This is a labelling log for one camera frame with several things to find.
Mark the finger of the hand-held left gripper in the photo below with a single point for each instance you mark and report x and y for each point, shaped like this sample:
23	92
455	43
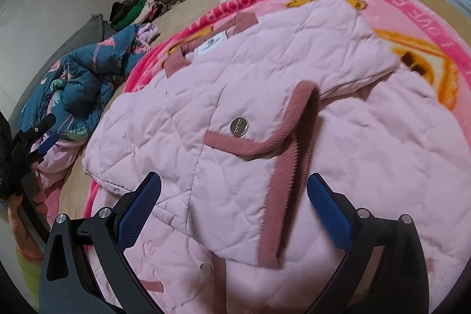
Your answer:
38	128
46	146

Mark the person's left hand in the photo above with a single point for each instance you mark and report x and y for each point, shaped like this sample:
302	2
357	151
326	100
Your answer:
25	222

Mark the pink quilted jacket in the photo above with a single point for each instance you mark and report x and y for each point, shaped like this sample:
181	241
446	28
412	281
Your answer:
257	170

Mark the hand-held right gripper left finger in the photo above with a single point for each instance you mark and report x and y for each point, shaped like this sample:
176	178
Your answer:
141	203

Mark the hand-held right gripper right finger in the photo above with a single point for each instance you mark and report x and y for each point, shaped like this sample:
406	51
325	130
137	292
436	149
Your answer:
329	211

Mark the pile of clothes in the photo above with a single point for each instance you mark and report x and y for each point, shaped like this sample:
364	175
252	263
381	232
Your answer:
147	5

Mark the person's left forearm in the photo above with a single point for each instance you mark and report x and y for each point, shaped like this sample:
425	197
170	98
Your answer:
31	277

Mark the blue floral duvet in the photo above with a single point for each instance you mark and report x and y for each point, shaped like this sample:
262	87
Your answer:
84	78

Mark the pink printed blanket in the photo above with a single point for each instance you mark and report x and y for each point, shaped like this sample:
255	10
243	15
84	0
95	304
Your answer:
423	16

